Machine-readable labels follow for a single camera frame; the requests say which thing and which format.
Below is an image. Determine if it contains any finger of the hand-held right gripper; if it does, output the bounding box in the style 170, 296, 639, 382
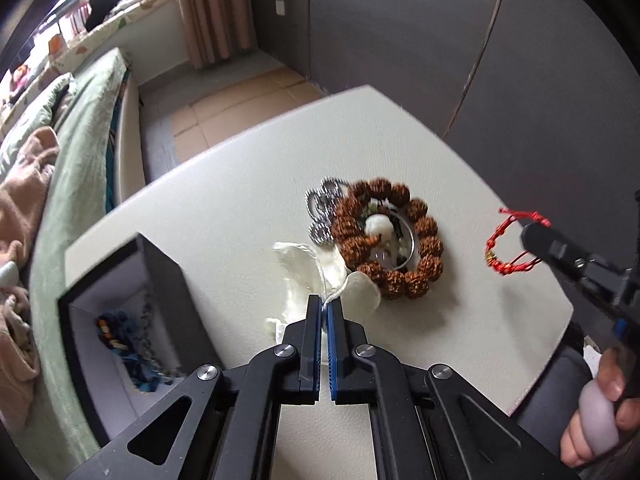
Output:
520, 222, 593, 283

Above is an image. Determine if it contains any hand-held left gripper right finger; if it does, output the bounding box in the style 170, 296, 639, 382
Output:
326, 299, 581, 480

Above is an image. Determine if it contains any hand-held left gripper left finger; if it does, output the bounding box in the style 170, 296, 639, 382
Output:
65, 294, 323, 480

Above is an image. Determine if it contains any red string bracelet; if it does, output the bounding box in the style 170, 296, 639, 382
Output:
485, 207, 551, 276

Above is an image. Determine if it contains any silver flower link bracelet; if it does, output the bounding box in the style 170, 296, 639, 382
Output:
305, 177, 351, 246

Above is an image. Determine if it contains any brown seed bead bracelet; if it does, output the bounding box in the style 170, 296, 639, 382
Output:
332, 178, 445, 301

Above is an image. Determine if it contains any silver metal bangle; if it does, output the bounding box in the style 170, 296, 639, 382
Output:
380, 210, 418, 268

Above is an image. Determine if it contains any white carved pendant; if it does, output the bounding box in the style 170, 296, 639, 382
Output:
362, 214, 393, 241

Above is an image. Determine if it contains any black jewelry box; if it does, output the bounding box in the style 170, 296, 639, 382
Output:
56, 232, 226, 448

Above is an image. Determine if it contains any person's right hand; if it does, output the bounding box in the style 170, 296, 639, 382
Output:
560, 347, 640, 468

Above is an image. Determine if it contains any blue bead jewellery in box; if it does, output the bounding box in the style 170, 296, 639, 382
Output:
95, 310, 166, 391

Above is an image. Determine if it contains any flattened cardboard sheet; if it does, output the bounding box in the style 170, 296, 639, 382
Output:
172, 67, 326, 163

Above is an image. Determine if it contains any dark grey wardrobe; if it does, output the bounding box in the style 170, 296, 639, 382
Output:
247, 0, 640, 361

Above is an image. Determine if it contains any bed with green sheet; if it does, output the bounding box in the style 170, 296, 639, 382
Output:
27, 47, 151, 471

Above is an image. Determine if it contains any pink floral fleece blanket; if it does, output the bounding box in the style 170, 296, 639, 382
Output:
0, 127, 61, 431

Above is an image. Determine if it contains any pink curtain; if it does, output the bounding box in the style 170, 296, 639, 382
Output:
170, 0, 256, 68

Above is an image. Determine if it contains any pale green floral quilt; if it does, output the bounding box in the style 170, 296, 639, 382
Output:
0, 72, 76, 136

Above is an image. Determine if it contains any floral window seat cushion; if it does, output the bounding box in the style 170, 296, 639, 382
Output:
50, 0, 176, 73

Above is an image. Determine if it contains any dark bag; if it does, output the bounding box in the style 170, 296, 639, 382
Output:
85, 0, 136, 31

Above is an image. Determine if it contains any pink wooden rack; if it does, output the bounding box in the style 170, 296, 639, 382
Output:
57, 2, 93, 36

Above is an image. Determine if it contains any silver metal chain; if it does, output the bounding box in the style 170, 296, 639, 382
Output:
141, 290, 187, 382

